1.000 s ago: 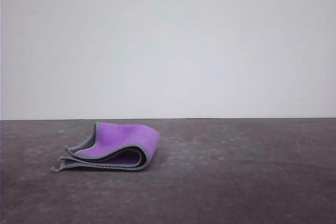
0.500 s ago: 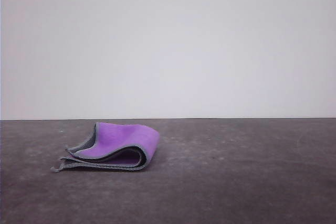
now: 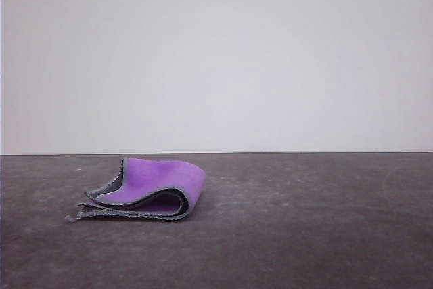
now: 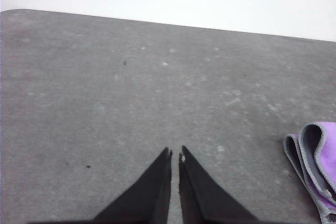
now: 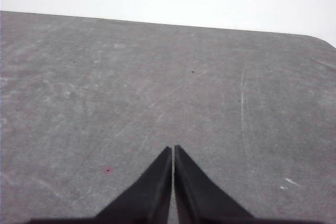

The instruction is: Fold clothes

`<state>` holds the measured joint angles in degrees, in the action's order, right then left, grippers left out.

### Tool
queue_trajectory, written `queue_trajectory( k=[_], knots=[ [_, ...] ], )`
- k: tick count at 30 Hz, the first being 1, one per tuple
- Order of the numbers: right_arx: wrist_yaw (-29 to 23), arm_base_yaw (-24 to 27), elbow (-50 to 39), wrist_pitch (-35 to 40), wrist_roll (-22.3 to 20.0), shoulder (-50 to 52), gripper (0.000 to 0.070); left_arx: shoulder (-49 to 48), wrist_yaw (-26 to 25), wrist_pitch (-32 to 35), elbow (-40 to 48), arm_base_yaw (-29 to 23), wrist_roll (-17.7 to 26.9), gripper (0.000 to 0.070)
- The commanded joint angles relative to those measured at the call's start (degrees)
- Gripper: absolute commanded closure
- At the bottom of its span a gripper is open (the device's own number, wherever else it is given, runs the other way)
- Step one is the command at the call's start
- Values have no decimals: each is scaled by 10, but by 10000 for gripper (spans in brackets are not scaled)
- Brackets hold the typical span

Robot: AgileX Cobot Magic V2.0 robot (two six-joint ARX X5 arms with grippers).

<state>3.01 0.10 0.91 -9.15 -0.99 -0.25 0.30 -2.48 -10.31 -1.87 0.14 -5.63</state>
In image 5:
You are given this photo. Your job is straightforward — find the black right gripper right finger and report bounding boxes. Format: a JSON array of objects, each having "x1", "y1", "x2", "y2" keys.
[{"x1": 174, "y1": 144, "x2": 254, "y2": 221}]

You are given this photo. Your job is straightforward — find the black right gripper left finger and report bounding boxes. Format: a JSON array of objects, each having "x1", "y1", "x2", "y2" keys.
[{"x1": 94, "y1": 146, "x2": 173, "y2": 221}]

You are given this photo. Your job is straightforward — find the grey table cloth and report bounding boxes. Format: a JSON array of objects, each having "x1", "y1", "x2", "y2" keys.
[{"x1": 0, "y1": 10, "x2": 336, "y2": 224}]

